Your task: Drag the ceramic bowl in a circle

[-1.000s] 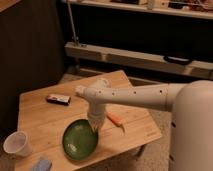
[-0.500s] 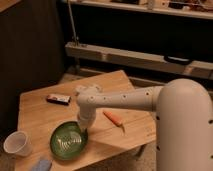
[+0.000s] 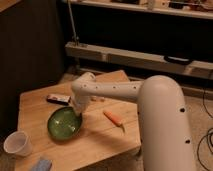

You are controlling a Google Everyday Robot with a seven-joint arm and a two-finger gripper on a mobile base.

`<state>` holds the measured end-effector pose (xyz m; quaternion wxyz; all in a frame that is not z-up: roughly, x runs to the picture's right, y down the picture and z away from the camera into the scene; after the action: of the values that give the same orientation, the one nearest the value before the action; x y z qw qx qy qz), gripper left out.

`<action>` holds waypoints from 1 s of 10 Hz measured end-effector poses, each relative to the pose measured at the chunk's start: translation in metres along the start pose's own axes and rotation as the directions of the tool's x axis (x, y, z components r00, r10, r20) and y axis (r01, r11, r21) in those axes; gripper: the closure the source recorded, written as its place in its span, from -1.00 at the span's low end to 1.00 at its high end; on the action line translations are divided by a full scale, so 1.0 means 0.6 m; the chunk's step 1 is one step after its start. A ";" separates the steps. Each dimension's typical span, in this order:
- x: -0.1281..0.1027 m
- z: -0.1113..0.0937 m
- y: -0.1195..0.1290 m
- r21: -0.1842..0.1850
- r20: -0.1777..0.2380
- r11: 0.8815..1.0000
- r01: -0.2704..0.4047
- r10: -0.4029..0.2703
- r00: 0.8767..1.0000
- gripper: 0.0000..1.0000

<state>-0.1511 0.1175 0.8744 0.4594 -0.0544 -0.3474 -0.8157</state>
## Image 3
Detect small dark box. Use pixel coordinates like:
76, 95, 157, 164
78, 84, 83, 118
46, 94, 70, 105

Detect orange carrot toy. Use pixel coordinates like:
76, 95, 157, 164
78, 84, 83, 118
103, 110, 125, 131

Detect black handle on beam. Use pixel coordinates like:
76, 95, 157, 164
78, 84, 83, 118
164, 56, 192, 65

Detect black floor cables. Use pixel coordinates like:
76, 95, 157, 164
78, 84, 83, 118
196, 71, 213, 171

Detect metal stand pole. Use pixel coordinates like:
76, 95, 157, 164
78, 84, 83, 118
67, 0, 79, 46

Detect white plastic cup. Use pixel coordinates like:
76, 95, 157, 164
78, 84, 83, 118
3, 131, 32, 157

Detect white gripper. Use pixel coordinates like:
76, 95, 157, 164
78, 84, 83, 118
72, 93, 90, 116

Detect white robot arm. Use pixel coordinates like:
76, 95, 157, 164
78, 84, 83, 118
71, 72, 196, 171

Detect upper wooden shelf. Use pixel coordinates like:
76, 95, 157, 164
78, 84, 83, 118
61, 0, 213, 20

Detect long white shelf beam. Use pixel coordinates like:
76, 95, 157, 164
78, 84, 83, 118
65, 42, 213, 78

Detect green ceramic bowl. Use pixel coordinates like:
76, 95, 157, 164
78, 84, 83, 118
47, 107, 82, 141

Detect blue sponge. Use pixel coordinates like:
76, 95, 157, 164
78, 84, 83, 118
30, 158, 52, 171

